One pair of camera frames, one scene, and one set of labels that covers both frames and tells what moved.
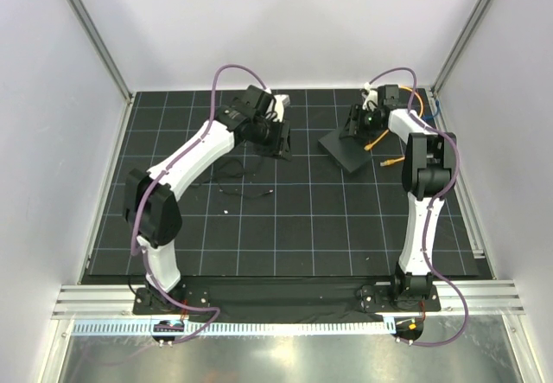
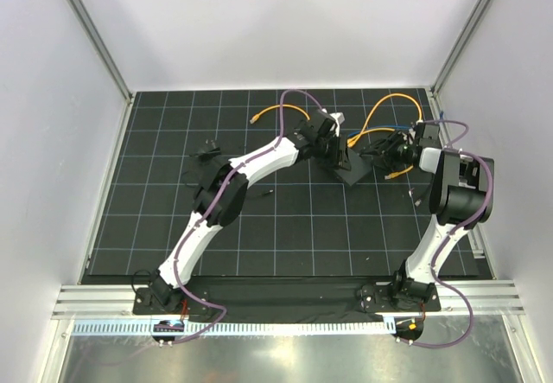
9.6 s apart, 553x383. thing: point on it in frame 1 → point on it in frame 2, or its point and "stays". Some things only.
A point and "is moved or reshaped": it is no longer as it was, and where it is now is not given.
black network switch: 348,152 is moved or reshaped
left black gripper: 282,130 → 340,142
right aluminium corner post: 468,29 stays
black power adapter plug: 257,132 is moved or reshaped
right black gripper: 349,130 → 386,163
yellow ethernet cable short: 369,147 is moved or reshaped
